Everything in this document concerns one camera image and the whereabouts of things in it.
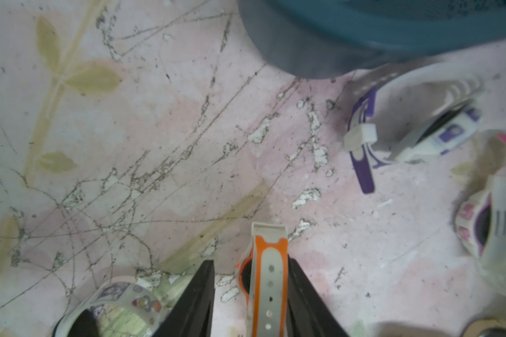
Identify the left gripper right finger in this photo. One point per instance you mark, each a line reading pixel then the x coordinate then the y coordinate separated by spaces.
pixel 307 315

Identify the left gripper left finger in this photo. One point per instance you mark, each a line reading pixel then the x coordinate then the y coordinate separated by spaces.
pixel 192 314

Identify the orange white watch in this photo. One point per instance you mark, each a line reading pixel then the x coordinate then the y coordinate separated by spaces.
pixel 262 275

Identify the pink white watch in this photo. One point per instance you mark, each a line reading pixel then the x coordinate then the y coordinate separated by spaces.
pixel 480 222

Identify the brown strap watch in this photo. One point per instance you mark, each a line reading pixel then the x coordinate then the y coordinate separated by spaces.
pixel 486 328

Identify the patterned white black watch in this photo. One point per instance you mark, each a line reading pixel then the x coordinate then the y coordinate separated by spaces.
pixel 121 304

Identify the purple white watch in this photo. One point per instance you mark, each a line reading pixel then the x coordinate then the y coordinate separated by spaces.
pixel 411 118

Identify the teal storage box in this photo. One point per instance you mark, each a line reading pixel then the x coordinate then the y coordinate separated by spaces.
pixel 323 39

